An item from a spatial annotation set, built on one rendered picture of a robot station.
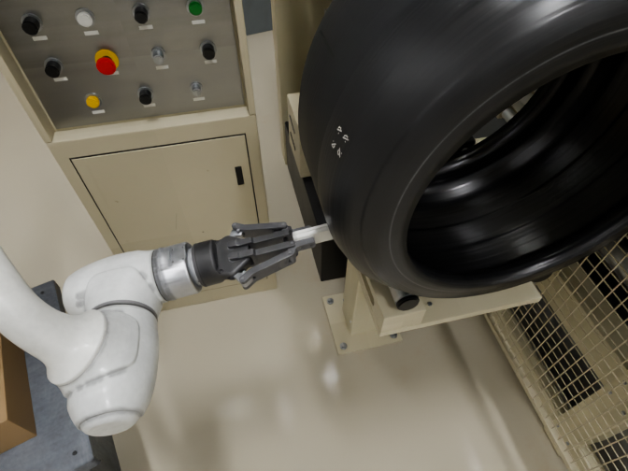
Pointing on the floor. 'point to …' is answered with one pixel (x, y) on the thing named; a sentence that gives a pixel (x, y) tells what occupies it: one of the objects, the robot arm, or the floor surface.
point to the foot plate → (350, 343)
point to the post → (355, 304)
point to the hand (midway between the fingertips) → (314, 235)
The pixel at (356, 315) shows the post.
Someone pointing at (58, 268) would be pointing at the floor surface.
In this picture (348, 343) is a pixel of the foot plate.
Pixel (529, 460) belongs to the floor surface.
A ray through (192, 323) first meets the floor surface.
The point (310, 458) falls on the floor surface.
